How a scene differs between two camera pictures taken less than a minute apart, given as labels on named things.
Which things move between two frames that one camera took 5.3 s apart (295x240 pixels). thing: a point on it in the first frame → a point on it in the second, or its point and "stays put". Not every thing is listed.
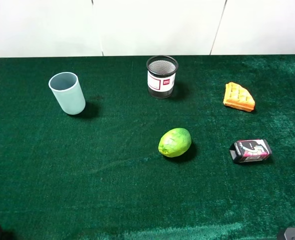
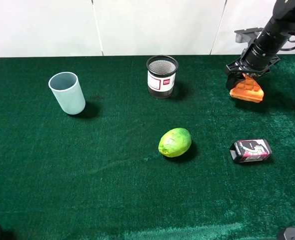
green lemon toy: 174,142 stays put
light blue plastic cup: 65,86 stays put
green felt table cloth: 78,149 stays put
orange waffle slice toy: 237,97 → 247,89
